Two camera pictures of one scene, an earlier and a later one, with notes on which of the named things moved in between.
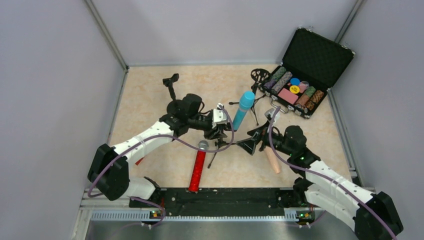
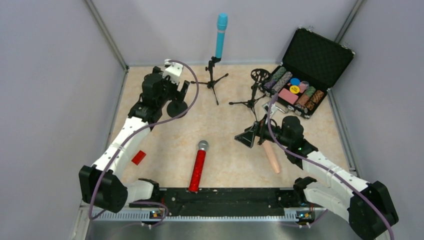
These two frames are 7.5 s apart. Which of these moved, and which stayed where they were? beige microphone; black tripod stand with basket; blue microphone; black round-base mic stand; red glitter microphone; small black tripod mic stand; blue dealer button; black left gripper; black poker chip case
Moved: blue microphone; black left gripper; small black tripod mic stand
Stayed: blue dealer button; beige microphone; red glitter microphone; black poker chip case; black round-base mic stand; black tripod stand with basket
